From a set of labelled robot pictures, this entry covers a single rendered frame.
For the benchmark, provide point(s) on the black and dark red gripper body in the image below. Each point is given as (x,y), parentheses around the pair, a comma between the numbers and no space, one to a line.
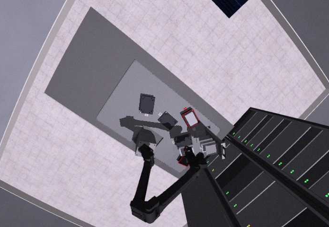
(187,155)

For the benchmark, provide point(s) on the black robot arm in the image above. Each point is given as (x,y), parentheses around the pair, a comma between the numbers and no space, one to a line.
(149,211)

